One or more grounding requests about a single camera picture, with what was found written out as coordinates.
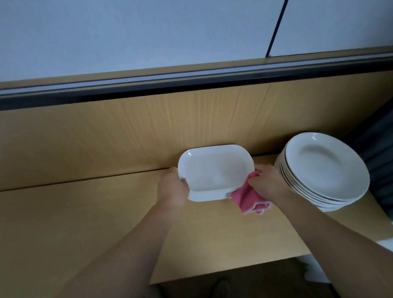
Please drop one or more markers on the person's right hand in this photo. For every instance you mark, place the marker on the person's right hand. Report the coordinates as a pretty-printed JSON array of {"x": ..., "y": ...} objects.
[{"x": 271, "y": 185}]

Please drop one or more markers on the person's left hand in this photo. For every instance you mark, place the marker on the person's left hand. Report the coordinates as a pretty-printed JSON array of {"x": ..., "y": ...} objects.
[{"x": 172, "y": 190}]

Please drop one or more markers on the pink cleaning cloth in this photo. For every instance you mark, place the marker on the pink cleaning cloth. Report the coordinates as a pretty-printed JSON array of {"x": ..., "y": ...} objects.
[{"x": 247, "y": 201}]

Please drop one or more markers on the white glossy rectangular plate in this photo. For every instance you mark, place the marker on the white glossy rectangular plate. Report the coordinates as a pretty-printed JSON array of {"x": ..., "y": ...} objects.
[{"x": 215, "y": 167}]

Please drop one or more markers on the stack of white round plates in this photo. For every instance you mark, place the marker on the stack of white round plates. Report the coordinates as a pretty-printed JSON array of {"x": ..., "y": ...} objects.
[{"x": 327, "y": 167}]

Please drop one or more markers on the person's left forearm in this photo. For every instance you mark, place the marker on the person's left forearm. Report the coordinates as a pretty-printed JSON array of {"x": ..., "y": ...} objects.
[{"x": 117, "y": 262}]

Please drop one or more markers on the person's right forearm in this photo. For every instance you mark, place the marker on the person's right forearm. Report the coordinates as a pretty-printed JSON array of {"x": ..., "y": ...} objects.
[{"x": 347, "y": 251}]

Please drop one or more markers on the grey curtain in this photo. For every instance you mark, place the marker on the grey curtain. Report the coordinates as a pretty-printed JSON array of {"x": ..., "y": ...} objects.
[{"x": 387, "y": 152}]

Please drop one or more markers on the black wall rail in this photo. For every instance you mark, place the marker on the black wall rail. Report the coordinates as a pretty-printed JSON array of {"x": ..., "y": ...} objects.
[{"x": 178, "y": 83}]

